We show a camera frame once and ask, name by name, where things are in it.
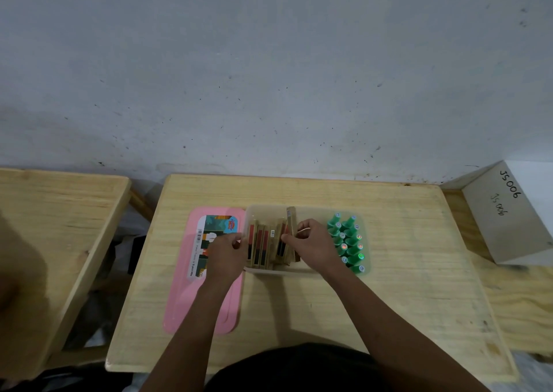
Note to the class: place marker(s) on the person's left hand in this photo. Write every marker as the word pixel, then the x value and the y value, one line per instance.
pixel 222 260

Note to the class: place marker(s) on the person's right hand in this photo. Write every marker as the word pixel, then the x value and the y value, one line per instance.
pixel 317 244

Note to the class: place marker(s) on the person's right fingers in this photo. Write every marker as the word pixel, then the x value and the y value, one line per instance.
pixel 296 238

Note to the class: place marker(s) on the person's left fingers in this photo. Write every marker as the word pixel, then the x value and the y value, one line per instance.
pixel 239 240

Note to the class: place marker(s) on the brown pencil carton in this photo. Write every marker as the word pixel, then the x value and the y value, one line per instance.
pixel 291 216

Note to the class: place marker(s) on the clear plastic container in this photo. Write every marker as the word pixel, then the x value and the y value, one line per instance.
pixel 276 214

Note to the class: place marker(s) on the person's right forearm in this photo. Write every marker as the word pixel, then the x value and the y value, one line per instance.
pixel 389 331

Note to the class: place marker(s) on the person's left forearm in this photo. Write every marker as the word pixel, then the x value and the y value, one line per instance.
pixel 194 335

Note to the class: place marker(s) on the row of brown cardboard boxes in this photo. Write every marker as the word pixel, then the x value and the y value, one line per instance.
pixel 261 244

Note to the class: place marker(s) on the cluster of green stamp markers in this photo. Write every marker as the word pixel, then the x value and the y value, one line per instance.
pixel 351 244

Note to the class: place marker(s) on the pink plastic lid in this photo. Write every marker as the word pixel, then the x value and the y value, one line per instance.
pixel 181 301

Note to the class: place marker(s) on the person's black shirt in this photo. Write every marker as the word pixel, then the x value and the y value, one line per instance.
pixel 298 370

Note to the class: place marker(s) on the white box with handwriting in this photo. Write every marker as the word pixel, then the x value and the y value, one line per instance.
pixel 507 218

